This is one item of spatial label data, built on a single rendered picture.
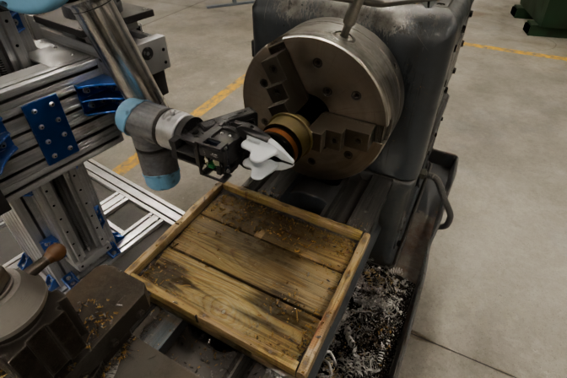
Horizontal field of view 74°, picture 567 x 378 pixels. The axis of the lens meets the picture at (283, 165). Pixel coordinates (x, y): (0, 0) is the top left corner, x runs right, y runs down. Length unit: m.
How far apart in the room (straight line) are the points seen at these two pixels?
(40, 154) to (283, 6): 0.72
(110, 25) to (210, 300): 0.53
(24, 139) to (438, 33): 0.97
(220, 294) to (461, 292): 1.39
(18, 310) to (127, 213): 1.48
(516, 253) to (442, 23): 1.56
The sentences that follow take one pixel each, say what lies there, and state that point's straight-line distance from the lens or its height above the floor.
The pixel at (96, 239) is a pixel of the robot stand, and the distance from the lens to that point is 1.57.
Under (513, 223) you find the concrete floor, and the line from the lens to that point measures 2.35.
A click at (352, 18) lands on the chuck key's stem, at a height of 1.27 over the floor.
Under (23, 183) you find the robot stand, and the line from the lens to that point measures 1.17.
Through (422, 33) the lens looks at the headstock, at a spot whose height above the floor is 1.22.
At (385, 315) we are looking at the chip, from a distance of 1.04.
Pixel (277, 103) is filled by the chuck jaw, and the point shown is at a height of 1.13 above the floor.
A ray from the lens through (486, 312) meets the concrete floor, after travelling 1.91.
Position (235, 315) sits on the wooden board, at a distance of 0.68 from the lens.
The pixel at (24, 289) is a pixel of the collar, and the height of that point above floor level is 1.15.
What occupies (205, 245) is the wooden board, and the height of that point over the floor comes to 0.89.
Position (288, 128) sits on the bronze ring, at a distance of 0.65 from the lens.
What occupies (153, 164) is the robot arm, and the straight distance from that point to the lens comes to 0.80.
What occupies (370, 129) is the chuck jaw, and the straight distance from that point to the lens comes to 0.70.
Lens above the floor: 1.46
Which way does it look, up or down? 38 degrees down
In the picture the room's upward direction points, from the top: straight up
